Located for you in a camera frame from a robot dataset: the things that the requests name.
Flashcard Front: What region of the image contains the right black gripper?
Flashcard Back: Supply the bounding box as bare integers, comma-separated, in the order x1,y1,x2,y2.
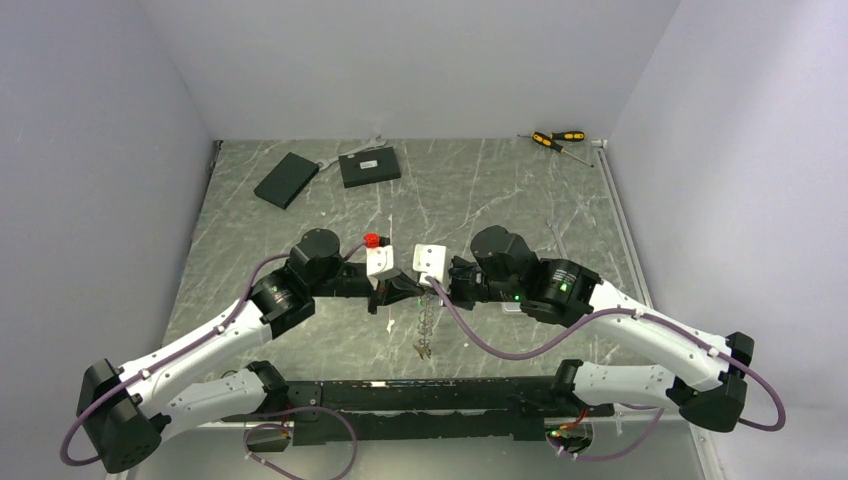
425,255,522,310

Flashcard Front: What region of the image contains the large metal keyring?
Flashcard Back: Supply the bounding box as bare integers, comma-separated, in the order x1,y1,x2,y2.
413,294,435,360

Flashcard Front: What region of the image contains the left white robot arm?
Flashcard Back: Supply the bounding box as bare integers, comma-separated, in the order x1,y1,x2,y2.
60,229,428,474

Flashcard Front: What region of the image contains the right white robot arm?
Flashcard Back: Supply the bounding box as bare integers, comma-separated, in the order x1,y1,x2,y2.
448,225,755,433

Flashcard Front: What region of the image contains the white smartphone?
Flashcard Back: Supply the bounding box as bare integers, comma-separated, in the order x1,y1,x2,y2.
501,302,522,314

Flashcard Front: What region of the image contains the silver wrench on right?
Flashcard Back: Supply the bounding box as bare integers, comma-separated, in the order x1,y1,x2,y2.
546,219,567,259

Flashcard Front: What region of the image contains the silver wrench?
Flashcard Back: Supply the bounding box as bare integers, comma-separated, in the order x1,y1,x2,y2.
316,135,387,171
546,219,567,259

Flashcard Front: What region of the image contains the black box with label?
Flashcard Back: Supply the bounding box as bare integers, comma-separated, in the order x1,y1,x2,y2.
338,147,401,189

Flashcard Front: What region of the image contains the silver wrench at back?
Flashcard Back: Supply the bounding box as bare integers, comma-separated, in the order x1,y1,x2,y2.
316,135,387,171

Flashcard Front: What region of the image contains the black flat box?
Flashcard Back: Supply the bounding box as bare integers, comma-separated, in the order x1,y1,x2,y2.
254,153,320,210

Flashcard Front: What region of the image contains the yellow black screwdriver front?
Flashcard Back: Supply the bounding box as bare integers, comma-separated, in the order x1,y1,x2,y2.
532,139,592,168

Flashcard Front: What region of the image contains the yellow black screwdriver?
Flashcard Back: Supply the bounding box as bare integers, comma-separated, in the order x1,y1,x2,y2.
532,139,592,168
519,131,586,143

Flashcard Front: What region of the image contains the yellow black screwdriver rear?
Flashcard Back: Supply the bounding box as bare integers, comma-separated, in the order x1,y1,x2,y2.
519,131,586,143

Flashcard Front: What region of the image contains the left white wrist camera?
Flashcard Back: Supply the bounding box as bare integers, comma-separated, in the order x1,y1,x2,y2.
363,233,400,289

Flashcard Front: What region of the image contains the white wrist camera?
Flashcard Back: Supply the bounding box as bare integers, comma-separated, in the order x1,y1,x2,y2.
363,233,400,289
413,244,451,292

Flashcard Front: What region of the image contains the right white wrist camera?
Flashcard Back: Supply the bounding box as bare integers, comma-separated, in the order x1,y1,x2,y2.
413,244,451,292

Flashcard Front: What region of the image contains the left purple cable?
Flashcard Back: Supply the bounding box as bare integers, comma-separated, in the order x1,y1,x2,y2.
59,239,370,480

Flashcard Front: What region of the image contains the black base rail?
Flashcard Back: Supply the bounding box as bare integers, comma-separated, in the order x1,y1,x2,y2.
226,376,611,446

